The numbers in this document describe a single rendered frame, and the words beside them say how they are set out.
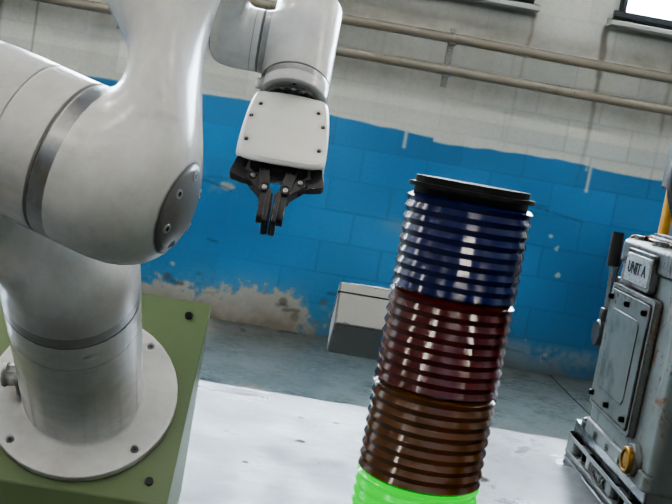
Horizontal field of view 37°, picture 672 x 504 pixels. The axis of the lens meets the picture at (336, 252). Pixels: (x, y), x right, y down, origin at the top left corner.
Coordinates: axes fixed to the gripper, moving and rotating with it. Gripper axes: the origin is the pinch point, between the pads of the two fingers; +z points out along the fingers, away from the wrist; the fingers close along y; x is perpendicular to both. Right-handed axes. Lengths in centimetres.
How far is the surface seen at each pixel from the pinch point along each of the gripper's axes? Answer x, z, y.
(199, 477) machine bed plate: 25.9, 22.4, -3.4
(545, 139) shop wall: 388, -336, 143
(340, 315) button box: -3.4, 12.8, 9.0
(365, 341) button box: -0.6, 13.8, 12.1
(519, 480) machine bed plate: 41, 11, 40
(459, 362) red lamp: -53, 40, 12
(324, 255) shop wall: 444, -260, 20
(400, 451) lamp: -50, 43, 10
